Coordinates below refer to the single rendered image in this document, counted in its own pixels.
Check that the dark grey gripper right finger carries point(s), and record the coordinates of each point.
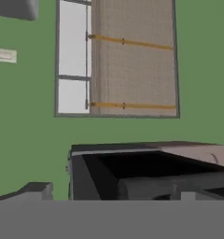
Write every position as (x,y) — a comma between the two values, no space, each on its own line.
(188,196)

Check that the grey framed window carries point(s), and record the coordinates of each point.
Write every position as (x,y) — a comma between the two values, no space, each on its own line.
(72,56)

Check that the black and silver microwave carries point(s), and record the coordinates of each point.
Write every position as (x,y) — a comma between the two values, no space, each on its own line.
(191,152)

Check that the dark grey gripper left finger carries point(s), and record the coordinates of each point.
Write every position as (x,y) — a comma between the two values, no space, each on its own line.
(34,190)

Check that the white wall switch plate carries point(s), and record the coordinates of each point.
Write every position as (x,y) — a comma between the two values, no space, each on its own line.
(4,55)

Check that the beige window blind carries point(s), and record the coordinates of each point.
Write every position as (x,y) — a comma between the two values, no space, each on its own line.
(132,74)

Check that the dark grey microwave door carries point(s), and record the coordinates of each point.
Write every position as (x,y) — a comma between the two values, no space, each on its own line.
(84,183)

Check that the grey wall cupboard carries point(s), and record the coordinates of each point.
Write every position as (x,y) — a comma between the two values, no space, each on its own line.
(14,8)

